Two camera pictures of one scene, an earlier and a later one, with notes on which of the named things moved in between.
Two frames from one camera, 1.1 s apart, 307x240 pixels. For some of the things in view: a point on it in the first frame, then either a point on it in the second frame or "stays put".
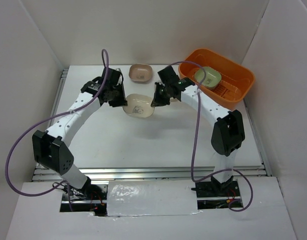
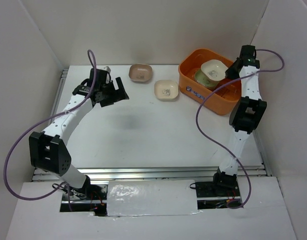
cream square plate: [139, 105] -> [214, 69]
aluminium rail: [148, 173] stays put
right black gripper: [158, 100] -> [229, 72]
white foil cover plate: [154, 197] stays put
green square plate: [213, 77] stays put
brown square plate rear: [140, 72] stays put
